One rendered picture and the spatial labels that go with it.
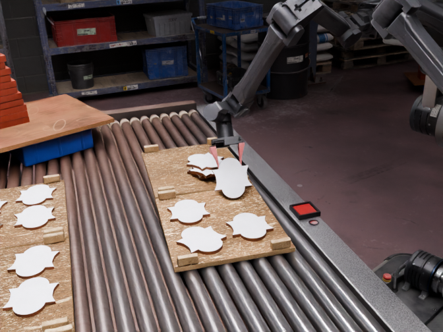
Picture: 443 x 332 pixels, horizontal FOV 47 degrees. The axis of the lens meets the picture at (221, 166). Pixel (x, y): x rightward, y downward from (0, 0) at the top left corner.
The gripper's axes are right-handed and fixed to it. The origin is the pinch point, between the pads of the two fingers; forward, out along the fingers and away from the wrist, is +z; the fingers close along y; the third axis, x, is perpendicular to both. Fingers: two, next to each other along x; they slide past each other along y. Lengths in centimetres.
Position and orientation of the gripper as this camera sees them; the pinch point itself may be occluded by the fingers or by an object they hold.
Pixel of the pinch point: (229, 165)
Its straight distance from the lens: 176.9
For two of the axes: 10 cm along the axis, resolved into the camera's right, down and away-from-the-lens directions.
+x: -0.4, 1.1, 9.9
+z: 1.4, 9.9, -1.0
